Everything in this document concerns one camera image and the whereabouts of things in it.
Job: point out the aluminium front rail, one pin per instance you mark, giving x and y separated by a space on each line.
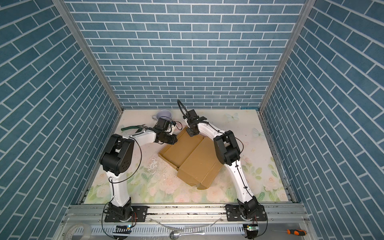
285 212

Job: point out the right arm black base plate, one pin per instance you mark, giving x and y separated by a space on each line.
236 213

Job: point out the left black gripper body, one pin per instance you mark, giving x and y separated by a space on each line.
168 138

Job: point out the aluminium corner post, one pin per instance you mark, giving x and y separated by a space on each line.
77 34
303 16

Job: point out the orange handled screwdriver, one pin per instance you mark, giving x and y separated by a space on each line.
296 232

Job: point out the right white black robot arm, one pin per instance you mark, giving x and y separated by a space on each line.
228 153

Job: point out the brown cardboard box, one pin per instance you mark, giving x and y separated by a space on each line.
194 158

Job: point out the aluminium corner post left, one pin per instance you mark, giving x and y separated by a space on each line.
77 34

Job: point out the clear plastic strip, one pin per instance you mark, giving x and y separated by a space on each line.
185 226

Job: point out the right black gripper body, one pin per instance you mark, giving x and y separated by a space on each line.
190 132

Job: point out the green handled pliers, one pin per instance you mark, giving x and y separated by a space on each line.
138 128

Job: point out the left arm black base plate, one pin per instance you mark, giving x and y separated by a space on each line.
133 214

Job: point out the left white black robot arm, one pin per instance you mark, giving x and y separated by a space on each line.
118 153

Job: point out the metal spoon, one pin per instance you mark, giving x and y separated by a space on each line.
175 235

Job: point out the clear tape roll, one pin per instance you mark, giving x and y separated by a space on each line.
84 230

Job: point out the aluminium corner post right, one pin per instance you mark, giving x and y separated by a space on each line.
303 16

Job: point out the lavender ceramic cup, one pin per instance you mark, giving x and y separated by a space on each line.
162 114

